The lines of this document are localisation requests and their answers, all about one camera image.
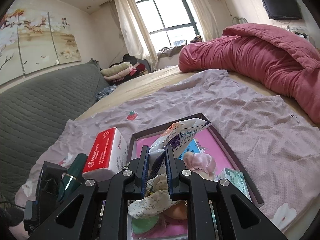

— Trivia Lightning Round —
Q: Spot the white blue wipes packet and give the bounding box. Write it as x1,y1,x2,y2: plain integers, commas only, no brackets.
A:
148,118,211,179

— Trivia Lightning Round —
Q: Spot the person's left hand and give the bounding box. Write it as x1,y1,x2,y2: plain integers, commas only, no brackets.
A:
0,207,29,240

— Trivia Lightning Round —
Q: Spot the dark green bottle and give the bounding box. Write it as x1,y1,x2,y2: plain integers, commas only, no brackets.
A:
57,153,88,203

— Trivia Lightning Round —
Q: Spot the cream teddy bear plush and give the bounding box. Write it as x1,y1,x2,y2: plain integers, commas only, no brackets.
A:
183,152,216,181

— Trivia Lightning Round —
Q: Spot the white floral cloth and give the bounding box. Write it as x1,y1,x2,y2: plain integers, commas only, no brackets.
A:
127,173,179,219

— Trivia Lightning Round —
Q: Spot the grey shallow box tray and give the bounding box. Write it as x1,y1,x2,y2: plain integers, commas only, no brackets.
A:
128,114,279,239

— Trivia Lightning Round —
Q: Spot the red tissue pack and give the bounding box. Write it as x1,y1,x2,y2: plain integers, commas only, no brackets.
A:
82,127,127,182

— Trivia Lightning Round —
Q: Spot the pink and blue book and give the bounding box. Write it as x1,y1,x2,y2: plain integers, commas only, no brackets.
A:
131,129,234,239

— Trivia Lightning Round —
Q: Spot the peach makeup sponge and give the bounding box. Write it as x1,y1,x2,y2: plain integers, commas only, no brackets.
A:
163,201,188,220

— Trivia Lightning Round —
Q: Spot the green makeup sponge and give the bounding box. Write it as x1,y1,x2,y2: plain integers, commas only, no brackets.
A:
131,215,159,235

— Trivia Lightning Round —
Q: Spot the small green tissue packet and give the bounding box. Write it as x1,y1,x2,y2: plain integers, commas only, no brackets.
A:
217,168,251,200

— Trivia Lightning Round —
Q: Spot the grey quilted headboard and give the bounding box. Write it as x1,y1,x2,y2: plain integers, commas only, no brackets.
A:
1,59,108,202

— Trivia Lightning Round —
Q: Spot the lilac bed sheet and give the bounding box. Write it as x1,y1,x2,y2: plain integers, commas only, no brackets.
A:
15,70,319,231

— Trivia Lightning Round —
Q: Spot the folded clothes stack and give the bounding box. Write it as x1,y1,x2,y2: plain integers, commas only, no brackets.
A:
100,54,151,85

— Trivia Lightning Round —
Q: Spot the cream curtain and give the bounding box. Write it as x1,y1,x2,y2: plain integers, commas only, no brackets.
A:
114,0,158,72

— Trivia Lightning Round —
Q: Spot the pink quilt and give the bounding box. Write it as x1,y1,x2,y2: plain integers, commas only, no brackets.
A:
178,23,319,124

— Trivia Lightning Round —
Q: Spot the flower wall painting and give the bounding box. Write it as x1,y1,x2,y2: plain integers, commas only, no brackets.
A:
1,8,81,85

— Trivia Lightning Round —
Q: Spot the window with dark frame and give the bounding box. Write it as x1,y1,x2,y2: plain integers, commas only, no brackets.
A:
137,0,200,52

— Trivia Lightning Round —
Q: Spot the black wall television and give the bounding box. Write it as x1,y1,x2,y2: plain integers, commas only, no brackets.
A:
262,0,303,21

